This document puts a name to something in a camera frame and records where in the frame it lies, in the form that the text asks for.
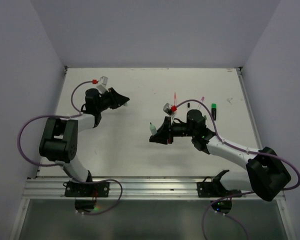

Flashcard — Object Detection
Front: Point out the aluminium rail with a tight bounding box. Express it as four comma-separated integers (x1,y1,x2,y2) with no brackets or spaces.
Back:
22,176,211,201

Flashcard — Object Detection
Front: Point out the light green highlighter body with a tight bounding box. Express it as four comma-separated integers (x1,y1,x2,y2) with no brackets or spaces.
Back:
149,122,157,136

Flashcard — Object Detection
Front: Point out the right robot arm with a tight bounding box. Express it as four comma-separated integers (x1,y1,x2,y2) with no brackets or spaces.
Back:
149,109,291,202

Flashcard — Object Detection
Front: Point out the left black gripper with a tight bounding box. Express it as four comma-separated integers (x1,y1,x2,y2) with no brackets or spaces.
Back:
96,87,129,113

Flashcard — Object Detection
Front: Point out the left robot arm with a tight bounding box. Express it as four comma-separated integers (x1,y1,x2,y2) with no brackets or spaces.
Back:
39,87,130,197

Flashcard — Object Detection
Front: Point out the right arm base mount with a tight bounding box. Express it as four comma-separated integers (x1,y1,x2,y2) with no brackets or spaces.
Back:
196,169,242,215

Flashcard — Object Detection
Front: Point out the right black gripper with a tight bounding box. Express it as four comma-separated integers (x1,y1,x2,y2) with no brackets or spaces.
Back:
149,115,196,144

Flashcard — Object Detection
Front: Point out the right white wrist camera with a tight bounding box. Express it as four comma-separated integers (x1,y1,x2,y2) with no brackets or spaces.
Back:
162,103,177,123

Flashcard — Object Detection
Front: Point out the black green highlighter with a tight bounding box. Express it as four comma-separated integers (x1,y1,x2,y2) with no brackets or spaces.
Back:
211,103,217,121

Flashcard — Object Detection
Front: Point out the purple capped marker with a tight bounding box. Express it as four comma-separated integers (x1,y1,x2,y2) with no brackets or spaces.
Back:
198,96,205,109

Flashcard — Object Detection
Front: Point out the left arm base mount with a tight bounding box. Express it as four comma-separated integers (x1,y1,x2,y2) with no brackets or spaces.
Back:
62,181,110,213

